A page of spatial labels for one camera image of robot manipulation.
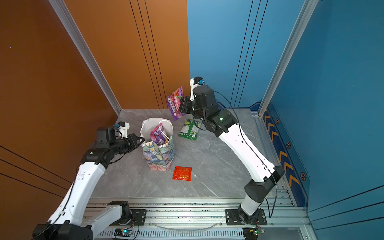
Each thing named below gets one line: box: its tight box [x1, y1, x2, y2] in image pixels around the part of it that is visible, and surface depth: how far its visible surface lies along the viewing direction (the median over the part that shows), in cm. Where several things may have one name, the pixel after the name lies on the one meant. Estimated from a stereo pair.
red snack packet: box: [172, 165, 193, 182], surface depth 89 cm
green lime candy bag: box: [178, 119, 202, 141], surface depth 107 cm
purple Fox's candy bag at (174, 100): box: [167, 85, 185, 121], surface depth 70 cm
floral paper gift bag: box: [140, 118, 176, 172], surface depth 79 cm
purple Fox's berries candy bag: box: [150, 123, 167, 146], surface depth 84 cm
